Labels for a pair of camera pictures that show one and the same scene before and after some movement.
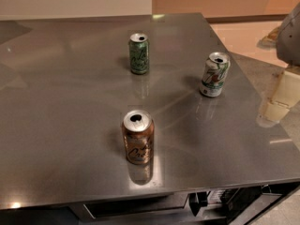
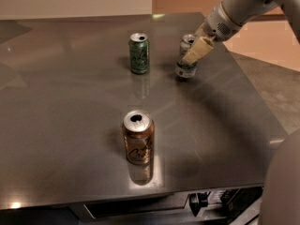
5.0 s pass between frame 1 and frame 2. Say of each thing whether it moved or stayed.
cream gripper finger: moved
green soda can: stayed
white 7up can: moved
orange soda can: stayed
